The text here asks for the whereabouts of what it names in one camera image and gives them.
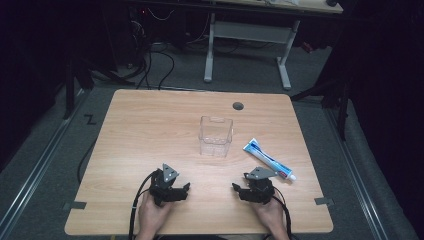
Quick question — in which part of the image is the black metal stand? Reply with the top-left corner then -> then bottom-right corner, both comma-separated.
62,49 -> 138,120
290,66 -> 353,142

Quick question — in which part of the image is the black floor cable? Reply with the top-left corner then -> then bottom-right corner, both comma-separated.
76,137 -> 100,185

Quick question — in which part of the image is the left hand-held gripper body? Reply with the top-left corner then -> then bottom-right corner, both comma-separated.
148,163 -> 183,207

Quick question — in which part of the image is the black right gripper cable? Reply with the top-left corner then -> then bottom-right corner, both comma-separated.
272,186 -> 294,240

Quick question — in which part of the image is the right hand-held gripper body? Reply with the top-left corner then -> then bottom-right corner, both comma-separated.
244,166 -> 278,205

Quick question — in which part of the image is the white blue toothpaste tube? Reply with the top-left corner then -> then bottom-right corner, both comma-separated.
242,137 -> 298,183

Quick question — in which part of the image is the clear plastic container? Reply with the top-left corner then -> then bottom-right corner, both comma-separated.
198,115 -> 234,159

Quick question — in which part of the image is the grey table bracket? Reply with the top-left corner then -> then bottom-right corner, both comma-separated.
314,196 -> 335,206
62,200 -> 88,212

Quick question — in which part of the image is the metal floor rail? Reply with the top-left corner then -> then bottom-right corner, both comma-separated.
324,108 -> 391,240
0,88 -> 88,234

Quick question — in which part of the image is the person's left hand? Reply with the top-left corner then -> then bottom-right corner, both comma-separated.
137,191 -> 175,235

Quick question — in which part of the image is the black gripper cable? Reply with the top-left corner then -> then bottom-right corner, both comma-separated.
128,169 -> 158,240
272,186 -> 294,240

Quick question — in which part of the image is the white frame desk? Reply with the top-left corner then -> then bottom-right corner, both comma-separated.
203,0 -> 344,91

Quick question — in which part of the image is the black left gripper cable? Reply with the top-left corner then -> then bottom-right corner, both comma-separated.
128,169 -> 158,240

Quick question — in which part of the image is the bundle of black floor cables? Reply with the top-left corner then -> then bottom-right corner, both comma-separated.
128,6 -> 214,91

